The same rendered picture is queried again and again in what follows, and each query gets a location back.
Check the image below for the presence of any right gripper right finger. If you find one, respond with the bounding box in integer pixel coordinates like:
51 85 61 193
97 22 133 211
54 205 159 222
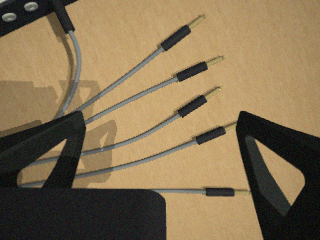
236 111 320 240

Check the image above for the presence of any black jack plug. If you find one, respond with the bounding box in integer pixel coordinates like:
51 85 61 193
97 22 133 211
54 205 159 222
161 14 206 51
176 55 225 82
178 86 222 118
50 0 75 34
196 122 237 145
205 188 251 197

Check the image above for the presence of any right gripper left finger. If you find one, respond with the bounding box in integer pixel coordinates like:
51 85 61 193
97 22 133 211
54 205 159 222
0 111 86 188

